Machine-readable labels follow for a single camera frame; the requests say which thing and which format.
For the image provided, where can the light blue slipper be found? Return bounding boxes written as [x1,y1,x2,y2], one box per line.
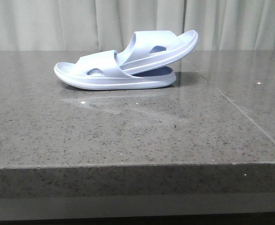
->
[115,30,198,75]
[54,50,177,90]

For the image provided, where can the white pleated curtain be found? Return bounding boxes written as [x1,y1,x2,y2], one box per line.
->
[0,0,275,51]

